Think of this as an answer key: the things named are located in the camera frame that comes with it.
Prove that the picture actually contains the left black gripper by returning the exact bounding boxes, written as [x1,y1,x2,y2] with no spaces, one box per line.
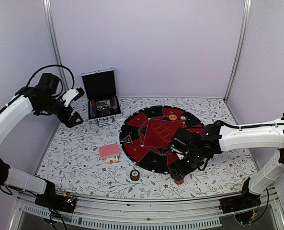
[38,95,84,127]

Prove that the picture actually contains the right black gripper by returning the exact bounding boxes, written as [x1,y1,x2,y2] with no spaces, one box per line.
[168,149,204,181]

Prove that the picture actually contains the orange chips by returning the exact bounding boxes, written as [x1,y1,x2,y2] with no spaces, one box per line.
[179,116,187,122]

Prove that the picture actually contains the orange chip stack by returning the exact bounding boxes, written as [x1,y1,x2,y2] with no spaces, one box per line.
[174,179,184,185]

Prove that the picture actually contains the orange big blind button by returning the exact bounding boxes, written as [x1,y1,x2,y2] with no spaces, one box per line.
[169,114,178,121]

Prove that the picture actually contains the triangular all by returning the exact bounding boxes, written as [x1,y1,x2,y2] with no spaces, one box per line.
[120,134,133,144]

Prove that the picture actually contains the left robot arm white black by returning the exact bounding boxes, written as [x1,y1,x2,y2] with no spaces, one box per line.
[0,73,84,208]

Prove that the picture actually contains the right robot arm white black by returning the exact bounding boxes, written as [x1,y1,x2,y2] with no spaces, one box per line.
[168,113,284,213]

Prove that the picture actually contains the blue card deck in case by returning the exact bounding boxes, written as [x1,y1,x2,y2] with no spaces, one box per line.
[96,100,111,108]

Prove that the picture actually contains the black dealer button in case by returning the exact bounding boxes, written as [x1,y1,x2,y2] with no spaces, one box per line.
[100,108,111,116]

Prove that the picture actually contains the aluminium poker case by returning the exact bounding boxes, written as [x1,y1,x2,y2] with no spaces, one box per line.
[81,68,122,127]

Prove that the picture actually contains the floral white table cloth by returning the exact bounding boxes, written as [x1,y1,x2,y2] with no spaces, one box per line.
[36,97,257,199]

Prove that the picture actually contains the round red black poker mat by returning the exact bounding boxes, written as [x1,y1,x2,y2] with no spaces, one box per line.
[119,105,204,174]

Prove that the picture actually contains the right chip row in case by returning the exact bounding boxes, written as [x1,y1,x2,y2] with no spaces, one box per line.
[110,96,118,110]

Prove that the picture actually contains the red playing card deck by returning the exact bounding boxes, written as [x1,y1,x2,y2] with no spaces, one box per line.
[99,143,119,160]

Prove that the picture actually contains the playing card box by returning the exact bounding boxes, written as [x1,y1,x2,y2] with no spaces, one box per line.
[104,155,119,164]

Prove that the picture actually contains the dark red chip stack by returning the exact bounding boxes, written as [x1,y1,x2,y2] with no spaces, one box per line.
[130,170,140,181]

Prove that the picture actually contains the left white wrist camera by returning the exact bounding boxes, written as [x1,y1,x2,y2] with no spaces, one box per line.
[61,88,85,107]

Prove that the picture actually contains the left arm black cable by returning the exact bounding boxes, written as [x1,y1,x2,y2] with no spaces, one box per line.
[26,65,75,93]

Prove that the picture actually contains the front aluminium rail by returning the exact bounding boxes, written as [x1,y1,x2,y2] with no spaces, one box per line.
[9,187,284,230]

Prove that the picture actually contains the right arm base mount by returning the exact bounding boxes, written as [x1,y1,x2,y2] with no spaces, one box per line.
[219,194,261,225]

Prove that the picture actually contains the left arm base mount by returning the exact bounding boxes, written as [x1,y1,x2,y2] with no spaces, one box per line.
[35,193,77,213]

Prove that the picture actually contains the left aluminium frame post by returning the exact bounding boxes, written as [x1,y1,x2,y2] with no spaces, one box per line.
[43,0,72,99]

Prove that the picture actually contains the aluminium frame post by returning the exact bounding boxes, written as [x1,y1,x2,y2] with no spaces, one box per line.
[224,0,252,103]
[43,0,72,99]

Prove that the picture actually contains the right aluminium frame post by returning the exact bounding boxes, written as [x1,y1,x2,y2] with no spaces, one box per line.
[224,0,252,103]

